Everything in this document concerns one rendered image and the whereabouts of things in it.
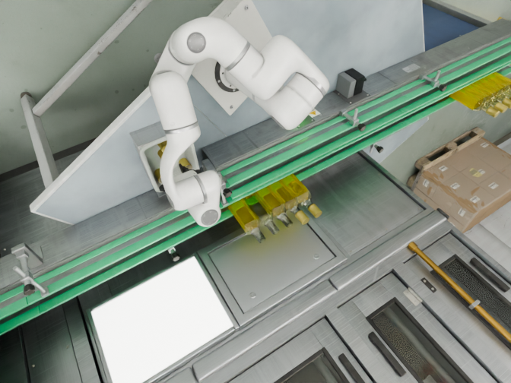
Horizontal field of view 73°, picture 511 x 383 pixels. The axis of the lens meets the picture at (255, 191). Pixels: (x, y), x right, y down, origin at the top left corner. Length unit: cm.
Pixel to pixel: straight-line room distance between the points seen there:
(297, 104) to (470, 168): 453
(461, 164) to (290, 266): 422
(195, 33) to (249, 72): 15
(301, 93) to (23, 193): 143
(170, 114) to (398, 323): 101
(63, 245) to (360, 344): 104
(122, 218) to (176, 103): 62
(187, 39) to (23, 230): 123
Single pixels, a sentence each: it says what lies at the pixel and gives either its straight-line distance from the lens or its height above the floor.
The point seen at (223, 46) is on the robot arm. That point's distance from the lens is 84.
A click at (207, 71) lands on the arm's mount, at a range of 110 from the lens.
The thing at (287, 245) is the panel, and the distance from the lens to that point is 138.
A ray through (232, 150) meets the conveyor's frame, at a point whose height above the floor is 83.
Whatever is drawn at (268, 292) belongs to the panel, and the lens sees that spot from 129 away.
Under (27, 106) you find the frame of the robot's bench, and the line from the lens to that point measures 181.
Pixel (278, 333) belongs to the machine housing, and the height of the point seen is 140.
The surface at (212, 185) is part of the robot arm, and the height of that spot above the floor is 114.
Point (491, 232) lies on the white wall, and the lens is 579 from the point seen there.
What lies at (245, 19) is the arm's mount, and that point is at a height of 82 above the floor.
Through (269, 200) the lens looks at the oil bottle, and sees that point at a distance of 130.
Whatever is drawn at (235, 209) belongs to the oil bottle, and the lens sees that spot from 129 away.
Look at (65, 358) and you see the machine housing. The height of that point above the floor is 109.
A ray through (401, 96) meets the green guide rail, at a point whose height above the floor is 93.
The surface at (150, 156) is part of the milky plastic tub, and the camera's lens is 125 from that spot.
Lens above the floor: 170
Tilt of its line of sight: 34 degrees down
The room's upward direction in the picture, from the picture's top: 141 degrees clockwise
